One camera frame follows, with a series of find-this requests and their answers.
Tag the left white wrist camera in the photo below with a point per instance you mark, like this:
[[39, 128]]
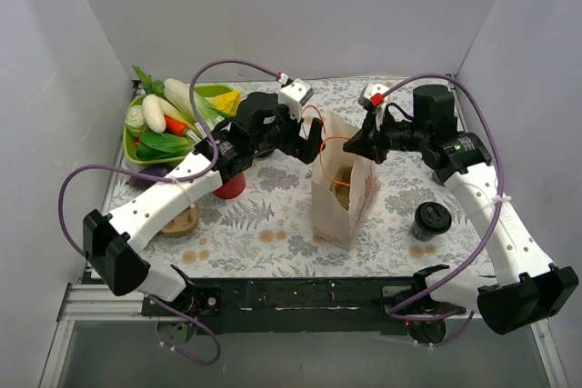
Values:
[[295, 96]]

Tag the paper takeout bag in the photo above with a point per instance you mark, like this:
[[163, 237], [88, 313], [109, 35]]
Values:
[[330, 220]]

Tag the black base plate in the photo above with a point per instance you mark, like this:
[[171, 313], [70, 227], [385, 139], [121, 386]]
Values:
[[295, 305]]

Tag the aluminium rail frame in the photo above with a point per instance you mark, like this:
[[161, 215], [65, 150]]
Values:
[[94, 302]]

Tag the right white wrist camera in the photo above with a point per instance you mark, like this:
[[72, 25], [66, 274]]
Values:
[[373, 101]]

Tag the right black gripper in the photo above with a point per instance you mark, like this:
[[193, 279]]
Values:
[[376, 136]]

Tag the brown cardboard cup carrier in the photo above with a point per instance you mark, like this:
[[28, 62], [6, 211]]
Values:
[[183, 224]]

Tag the yellow toy leaf vegetable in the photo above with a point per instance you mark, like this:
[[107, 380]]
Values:
[[227, 104]]

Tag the green vegetable basket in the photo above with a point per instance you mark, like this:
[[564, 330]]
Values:
[[152, 148]]

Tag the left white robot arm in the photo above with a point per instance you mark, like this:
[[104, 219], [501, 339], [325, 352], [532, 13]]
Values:
[[113, 242]]

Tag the purple toy eggplant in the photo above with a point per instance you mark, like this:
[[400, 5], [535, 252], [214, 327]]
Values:
[[146, 177]]

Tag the toy napa cabbage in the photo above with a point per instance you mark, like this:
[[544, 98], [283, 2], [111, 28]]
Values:
[[177, 94]]

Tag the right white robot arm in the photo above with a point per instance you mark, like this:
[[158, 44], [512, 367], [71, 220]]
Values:
[[527, 286]]

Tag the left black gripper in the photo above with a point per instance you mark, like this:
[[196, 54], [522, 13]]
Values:
[[303, 139]]

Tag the floral table mat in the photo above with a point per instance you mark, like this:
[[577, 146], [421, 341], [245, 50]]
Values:
[[267, 231]]

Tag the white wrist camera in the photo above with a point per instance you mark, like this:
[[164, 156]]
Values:
[[295, 96], [373, 101]]

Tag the white toy radish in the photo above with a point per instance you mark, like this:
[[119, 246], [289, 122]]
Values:
[[153, 114]]

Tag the green toy cabbage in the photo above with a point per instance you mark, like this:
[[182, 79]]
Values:
[[135, 122]]

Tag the red straw holder cup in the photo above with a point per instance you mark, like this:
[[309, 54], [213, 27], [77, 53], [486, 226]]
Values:
[[232, 188]]

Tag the black cup lid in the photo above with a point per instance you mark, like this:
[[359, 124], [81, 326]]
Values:
[[433, 218]]

